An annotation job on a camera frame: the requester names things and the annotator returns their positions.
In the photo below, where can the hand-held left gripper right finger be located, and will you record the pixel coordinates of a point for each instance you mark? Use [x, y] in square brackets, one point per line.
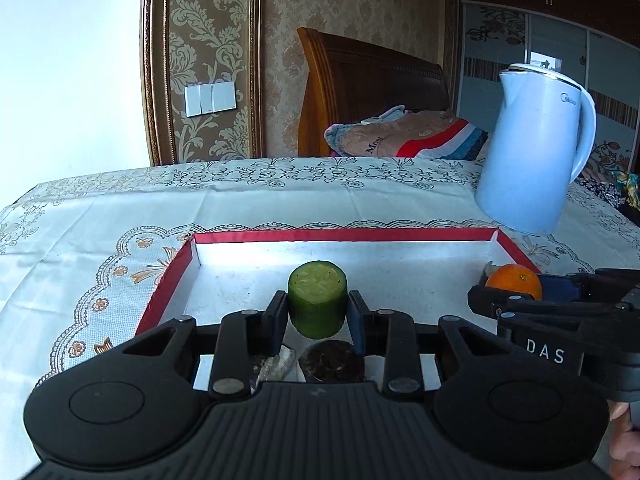
[357, 324]

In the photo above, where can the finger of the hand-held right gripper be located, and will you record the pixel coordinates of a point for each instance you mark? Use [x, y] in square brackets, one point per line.
[482, 301]
[590, 286]

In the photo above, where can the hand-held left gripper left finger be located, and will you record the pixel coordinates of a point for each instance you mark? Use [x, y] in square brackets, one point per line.
[276, 320]

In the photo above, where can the orange mandarin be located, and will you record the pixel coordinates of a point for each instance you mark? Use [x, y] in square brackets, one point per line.
[515, 282]

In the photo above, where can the green cucumber piece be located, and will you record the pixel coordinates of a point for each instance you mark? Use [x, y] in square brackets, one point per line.
[317, 300]

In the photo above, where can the red shallow cardboard tray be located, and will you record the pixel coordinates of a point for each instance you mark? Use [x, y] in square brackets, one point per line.
[240, 280]

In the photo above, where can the person's right hand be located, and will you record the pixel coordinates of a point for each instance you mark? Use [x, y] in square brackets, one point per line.
[622, 442]

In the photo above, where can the dark patterned bedding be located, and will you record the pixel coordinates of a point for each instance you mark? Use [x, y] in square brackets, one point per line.
[622, 185]

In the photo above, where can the light blue electric kettle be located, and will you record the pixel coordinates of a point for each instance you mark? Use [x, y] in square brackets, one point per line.
[530, 160]

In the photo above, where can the folded striped blanket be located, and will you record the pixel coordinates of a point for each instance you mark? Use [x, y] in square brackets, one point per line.
[400, 135]

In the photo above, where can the floral embroidered tablecloth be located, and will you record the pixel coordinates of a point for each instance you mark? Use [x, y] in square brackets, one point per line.
[100, 220]

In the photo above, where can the brown wooden headboard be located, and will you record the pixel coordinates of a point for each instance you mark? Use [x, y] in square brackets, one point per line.
[370, 85]

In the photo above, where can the wardrobe with sliding doors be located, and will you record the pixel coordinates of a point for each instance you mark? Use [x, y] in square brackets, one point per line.
[560, 35]

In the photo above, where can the white wall light switch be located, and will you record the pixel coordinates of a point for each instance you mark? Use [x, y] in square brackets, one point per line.
[210, 98]

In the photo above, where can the wooden wall trim frame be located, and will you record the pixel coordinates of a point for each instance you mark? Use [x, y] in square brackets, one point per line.
[152, 60]

